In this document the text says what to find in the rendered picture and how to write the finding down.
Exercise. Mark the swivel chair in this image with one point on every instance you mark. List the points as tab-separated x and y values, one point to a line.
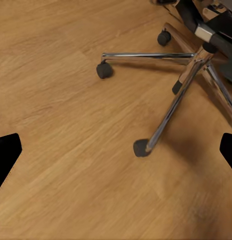
216	33

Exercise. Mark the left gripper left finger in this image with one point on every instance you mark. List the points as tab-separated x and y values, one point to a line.
10	149

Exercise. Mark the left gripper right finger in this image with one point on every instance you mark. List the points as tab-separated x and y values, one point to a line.
226	147

